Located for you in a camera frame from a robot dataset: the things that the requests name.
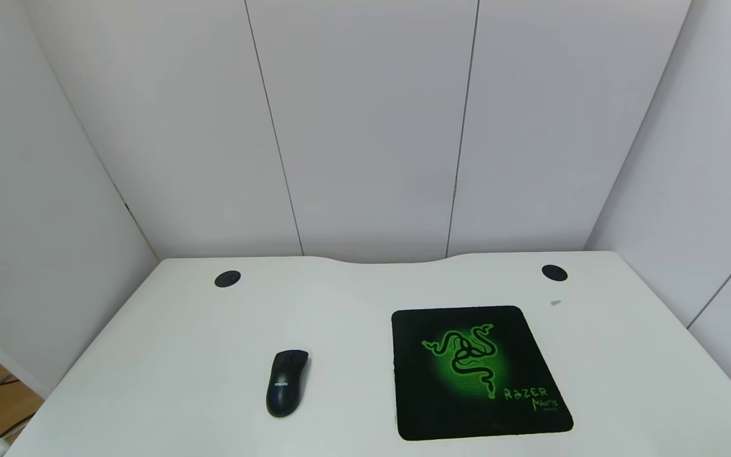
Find black green Razer mouse pad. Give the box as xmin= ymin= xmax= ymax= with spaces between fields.
xmin=392 ymin=305 xmax=574 ymax=442

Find black computer mouse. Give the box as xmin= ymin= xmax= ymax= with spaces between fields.
xmin=266 ymin=349 xmax=310 ymax=418

